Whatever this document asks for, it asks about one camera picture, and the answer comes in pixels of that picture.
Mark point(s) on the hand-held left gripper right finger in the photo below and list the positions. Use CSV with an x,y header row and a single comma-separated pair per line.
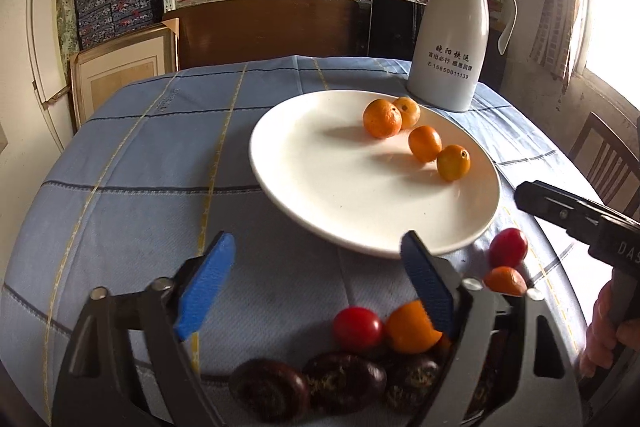
x,y
425,282

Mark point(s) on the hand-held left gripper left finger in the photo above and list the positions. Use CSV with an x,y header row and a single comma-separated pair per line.
x,y
205,287

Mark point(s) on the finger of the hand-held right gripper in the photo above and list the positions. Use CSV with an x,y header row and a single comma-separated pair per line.
x,y
550,204

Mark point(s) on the large smooth orange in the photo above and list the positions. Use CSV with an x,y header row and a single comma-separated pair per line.
x,y
407,329

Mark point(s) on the red cherry tomato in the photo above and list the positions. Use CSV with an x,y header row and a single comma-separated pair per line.
x,y
357,329
507,248

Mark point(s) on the small orange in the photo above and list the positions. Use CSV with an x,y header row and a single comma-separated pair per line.
x,y
505,282

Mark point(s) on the white round plate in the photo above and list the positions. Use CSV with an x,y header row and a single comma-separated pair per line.
x,y
325,167

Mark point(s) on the person's right hand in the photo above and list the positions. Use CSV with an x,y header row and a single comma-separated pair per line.
x,y
600,332

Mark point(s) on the wooden chair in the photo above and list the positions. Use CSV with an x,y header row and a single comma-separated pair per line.
x,y
602,157

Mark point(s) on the blue checked tablecloth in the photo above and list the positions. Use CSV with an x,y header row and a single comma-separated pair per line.
x,y
150,207

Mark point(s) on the small orange kumquat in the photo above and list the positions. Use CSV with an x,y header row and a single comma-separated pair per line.
x,y
453,163
425,144

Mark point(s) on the large dimpled orange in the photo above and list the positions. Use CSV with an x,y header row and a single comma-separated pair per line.
x,y
382,119

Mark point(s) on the small yellow-orange kumquat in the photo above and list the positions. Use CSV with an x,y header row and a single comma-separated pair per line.
x,y
410,111

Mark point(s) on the white thermos jug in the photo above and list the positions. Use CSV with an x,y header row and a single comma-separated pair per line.
x,y
450,37

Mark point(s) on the patterned curtain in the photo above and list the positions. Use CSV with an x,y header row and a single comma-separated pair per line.
x,y
560,7

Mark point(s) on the bright window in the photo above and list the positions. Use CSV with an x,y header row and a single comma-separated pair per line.
x,y
617,7

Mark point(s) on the brown wooden board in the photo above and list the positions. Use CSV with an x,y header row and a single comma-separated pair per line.
x,y
265,29

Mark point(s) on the stack of blue patterned boxes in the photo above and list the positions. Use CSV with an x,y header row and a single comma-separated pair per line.
x,y
120,9

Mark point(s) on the white door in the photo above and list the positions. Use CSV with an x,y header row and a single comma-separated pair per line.
x,y
27,57

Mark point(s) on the green stone slab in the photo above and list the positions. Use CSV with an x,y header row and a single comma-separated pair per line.
x,y
67,7

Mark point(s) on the light wooden picture frame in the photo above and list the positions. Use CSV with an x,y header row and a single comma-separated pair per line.
x,y
120,72

